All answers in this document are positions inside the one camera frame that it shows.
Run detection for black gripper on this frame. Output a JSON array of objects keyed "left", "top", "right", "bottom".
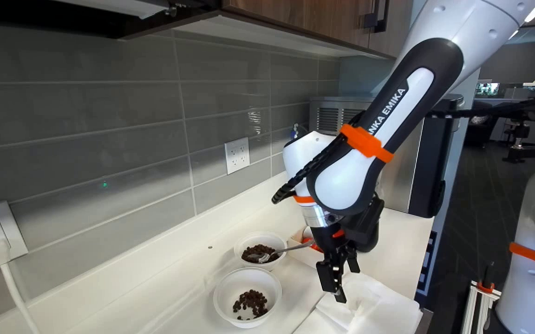
[{"left": 308, "top": 227, "right": 362, "bottom": 304}]

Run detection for thin white paper towel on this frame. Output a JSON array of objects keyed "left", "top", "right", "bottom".
[{"left": 334, "top": 275, "right": 380, "bottom": 334}]

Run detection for large embossed white paper towel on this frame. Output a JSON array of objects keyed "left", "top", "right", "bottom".
[{"left": 291, "top": 271, "right": 425, "bottom": 334}]

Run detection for white bowl with few crumbs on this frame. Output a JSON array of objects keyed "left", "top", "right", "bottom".
[{"left": 211, "top": 265, "right": 284, "bottom": 330}]

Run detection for white bowl full of bits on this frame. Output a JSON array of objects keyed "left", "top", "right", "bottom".
[{"left": 234, "top": 230, "right": 289, "bottom": 273}]

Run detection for metal spoon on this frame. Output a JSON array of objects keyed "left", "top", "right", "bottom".
[{"left": 260, "top": 240, "right": 313, "bottom": 262}]

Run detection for brown food bits pile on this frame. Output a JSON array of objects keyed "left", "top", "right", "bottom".
[{"left": 239, "top": 243, "right": 280, "bottom": 265}]

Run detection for brown food crumbs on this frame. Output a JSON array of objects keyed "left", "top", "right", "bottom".
[{"left": 230, "top": 288, "right": 271, "bottom": 323}]

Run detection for stainless steel panel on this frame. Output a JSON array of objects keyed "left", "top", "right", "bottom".
[{"left": 377, "top": 132, "right": 423, "bottom": 214}]

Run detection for black tall appliance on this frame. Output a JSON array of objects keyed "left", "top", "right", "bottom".
[{"left": 406, "top": 91, "right": 466, "bottom": 219}]

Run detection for white stand with orange clamp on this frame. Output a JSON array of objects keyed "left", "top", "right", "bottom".
[{"left": 460, "top": 262, "right": 503, "bottom": 334}]

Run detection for blue white spray bottle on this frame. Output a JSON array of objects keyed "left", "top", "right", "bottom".
[{"left": 289, "top": 121, "right": 304, "bottom": 147}]

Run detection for orange cable strap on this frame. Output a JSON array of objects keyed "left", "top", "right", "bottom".
[
  {"left": 338, "top": 123, "right": 397, "bottom": 165},
  {"left": 507, "top": 241, "right": 535, "bottom": 273},
  {"left": 291, "top": 193, "right": 317, "bottom": 208}
]

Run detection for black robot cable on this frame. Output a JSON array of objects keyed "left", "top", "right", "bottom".
[{"left": 269, "top": 89, "right": 535, "bottom": 208}]

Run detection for white four-socket wall outlet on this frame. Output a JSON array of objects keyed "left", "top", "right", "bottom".
[{"left": 222, "top": 136, "right": 252, "bottom": 176}]

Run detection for wooden wall cabinet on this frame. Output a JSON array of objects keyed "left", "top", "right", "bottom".
[{"left": 117, "top": 0, "right": 417, "bottom": 61}]

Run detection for black cabinet handle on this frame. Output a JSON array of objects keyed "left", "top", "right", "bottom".
[{"left": 365, "top": 0, "right": 391, "bottom": 34}]

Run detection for white power cable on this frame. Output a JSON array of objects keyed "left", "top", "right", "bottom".
[{"left": 0, "top": 262, "right": 40, "bottom": 334}]

